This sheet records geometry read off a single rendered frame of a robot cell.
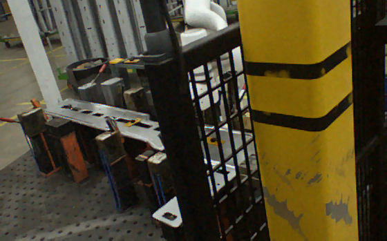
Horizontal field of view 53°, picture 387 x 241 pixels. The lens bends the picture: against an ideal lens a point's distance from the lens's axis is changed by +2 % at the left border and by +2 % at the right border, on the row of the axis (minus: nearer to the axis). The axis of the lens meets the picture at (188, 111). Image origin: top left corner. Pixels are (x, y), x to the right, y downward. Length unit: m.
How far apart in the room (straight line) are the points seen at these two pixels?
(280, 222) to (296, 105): 0.19
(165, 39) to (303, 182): 0.26
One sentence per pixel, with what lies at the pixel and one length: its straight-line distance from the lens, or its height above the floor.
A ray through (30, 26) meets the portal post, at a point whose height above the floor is 1.15.
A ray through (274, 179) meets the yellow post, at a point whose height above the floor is 1.34.
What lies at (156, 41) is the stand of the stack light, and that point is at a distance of 0.40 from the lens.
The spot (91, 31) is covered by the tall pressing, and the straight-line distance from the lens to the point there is 6.25.
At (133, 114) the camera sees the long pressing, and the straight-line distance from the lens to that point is 1.83.
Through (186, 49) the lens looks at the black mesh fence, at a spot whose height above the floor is 1.55.
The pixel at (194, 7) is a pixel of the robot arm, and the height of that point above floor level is 1.47.
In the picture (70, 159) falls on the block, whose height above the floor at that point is 0.85.
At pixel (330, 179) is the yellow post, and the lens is 0.52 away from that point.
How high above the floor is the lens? 1.65
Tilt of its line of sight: 22 degrees down
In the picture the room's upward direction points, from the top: 12 degrees counter-clockwise
